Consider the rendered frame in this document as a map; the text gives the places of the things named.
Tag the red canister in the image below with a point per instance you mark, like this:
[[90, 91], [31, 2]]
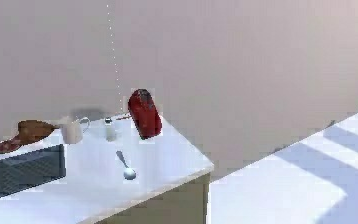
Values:
[[145, 115]]

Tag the clear salt shaker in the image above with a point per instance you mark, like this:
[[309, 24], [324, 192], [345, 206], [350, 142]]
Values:
[[109, 131]]

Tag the silver spoon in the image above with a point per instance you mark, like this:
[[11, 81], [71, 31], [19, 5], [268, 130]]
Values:
[[128, 171]]

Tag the white mug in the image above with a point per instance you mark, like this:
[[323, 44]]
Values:
[[72, 131]]

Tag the white kitchen counter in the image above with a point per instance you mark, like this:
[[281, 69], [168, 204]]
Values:
[[97, 186]]

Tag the brown bread loaf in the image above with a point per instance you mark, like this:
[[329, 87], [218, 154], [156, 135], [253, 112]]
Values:
[[33, 131]]

